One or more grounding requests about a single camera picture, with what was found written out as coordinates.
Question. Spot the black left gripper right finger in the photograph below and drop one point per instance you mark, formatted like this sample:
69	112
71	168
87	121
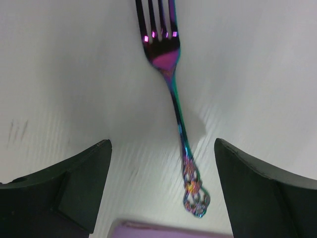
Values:
262	200

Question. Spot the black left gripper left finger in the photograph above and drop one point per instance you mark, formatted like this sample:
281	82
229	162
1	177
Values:
60	201

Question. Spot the purple princess placemat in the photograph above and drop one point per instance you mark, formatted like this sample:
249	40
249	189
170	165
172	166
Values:
127	228

